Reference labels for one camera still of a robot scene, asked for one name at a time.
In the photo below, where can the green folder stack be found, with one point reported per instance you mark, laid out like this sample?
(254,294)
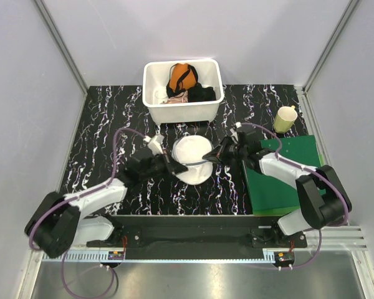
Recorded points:
(271,197)

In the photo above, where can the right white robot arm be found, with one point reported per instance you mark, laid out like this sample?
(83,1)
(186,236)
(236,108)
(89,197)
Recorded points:
(322,198)

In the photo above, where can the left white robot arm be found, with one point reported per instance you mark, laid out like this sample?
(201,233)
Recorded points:
(63,220)

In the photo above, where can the black garment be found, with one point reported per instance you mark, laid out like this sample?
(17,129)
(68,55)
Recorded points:
(199,93)

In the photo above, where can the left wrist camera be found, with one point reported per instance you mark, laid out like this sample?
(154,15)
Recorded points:
(154,143)

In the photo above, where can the orange black bra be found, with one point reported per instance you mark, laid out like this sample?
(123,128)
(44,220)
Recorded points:
(182,78)

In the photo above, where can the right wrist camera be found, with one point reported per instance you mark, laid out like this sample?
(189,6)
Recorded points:
(237,130)

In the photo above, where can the yellow-green cup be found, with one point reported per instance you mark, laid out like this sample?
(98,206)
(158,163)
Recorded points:
(285,118)

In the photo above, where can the white cable duct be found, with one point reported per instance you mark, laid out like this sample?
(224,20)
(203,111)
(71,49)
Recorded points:
(134,256)

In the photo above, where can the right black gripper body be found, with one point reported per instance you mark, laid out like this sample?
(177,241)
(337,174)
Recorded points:
(232,151)

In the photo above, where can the white plastic bin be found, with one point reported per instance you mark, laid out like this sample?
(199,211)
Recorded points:
(155,79)

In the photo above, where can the black marbled mat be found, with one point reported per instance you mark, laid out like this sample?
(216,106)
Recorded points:
(114,118)

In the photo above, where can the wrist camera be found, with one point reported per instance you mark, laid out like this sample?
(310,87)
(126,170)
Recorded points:
(154,143)
(237,130)

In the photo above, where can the pink garment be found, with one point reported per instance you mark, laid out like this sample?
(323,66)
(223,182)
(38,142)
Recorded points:
(176,100)

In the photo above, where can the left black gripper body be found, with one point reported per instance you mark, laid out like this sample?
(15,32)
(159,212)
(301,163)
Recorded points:
(161,166)

